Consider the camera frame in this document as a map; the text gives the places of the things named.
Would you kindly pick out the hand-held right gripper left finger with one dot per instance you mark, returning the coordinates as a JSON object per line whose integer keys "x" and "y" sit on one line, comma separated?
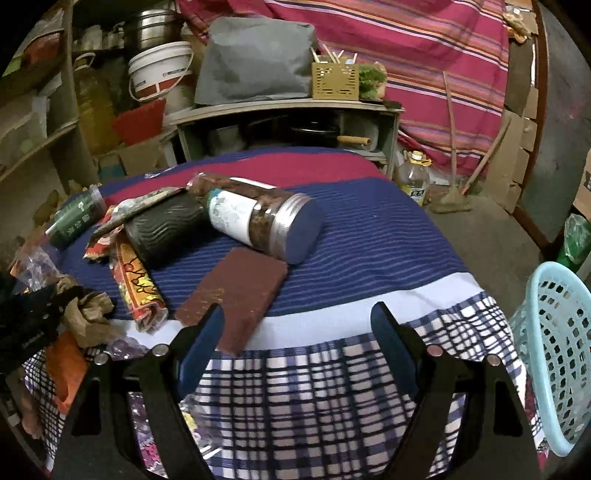
{"x": 203, "y": 344}

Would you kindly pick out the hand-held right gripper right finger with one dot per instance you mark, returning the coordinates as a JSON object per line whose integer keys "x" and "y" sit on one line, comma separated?
{"x": 392, "y": 344}

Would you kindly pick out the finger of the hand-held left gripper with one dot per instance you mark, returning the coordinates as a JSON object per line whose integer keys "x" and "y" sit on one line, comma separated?
{"x": 51, "y": 300}

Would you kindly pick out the brown paper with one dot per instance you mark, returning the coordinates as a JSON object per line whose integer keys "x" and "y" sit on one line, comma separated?
{"x": 90, "y": 318}

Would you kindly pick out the brown scouring pad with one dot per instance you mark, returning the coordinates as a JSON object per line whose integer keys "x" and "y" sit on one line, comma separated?
{"x": 235, "y": 295}

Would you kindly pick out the yellow red snack wrapper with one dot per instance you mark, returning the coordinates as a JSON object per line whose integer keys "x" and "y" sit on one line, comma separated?
{"x": 138, "y": 286}

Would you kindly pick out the red orange foil wrapper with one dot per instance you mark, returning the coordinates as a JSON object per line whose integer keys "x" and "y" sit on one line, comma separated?
{"x": 138, "y": 203}

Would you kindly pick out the light blue plastic basket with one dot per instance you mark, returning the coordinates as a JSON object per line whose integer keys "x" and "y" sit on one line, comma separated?
{"x": 554, "y": 350}

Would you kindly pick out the clear plastic bag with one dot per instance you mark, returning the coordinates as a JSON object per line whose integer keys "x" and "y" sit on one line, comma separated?
{"x": 32, "y": 267}

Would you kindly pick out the green plastic bottle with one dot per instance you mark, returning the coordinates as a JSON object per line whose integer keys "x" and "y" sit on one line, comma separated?
{"x": 74, "y": 219}

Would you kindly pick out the blue plaid striped blanket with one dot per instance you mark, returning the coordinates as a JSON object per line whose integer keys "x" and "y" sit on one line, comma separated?
{"x": 369, "y": 258}

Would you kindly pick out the purple printed wrapper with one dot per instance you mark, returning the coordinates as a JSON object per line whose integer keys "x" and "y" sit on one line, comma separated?
{"x": 147, "y": 434}

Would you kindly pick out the dark grey ribbed cup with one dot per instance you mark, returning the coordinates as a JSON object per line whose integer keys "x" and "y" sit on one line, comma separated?
{"x": 161, "y": 230}

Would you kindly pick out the clear jar with silver lid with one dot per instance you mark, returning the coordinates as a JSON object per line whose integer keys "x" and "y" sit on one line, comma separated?
{"x": 258, "y": 217}

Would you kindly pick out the brown cardboard box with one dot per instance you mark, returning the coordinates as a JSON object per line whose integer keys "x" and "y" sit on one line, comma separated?
{"x": 134, "y": 159}

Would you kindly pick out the clear oil bottle yellow cap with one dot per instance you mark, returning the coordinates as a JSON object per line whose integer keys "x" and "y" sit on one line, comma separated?
{"x": 413, "y": 180}

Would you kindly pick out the straw broom with wooden stick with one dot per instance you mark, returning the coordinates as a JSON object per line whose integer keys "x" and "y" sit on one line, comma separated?
{"x": 455, "y": 184}

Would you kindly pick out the large yellow oil jug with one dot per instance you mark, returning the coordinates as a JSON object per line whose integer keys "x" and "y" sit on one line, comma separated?
{"x": 94, "y": 110}

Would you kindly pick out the red plastic basin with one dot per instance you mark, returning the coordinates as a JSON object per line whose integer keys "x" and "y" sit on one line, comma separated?
{"x": 138, "y": 122}

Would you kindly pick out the green plastic bag bin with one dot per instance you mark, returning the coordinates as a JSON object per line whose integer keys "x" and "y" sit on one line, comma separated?
{"x": 575, "y": 240}

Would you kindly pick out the flattened cardboard pieces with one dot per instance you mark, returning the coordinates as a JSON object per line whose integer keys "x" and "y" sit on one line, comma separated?
{"x": 517, "y": 138}

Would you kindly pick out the grey wooden shelf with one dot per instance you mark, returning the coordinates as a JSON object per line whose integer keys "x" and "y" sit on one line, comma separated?
{"x": 286, "y": 107}

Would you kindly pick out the white plastic bucket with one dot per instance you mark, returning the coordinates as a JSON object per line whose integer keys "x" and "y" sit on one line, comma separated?
{"x": 159, "y": 69}

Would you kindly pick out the green leafy herbs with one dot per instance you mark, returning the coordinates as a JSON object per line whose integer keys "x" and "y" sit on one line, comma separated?
{"x": 371, "y": 78}

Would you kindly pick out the yellow chopstick holder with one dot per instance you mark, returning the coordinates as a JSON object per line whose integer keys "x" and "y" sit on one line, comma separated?
{"x": 334, "y": 83}

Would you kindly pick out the grey fabric bag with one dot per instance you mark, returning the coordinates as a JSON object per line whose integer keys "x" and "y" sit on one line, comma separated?
{"x": 254, "y": 64}

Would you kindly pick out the stainless steel pot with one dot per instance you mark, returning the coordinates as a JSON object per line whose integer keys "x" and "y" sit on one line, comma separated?
{"x": 147, "y": 30}

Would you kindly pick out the red striped hanging cloth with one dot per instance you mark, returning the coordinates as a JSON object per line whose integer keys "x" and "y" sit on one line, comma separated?
{"x": 406, "y": 55}

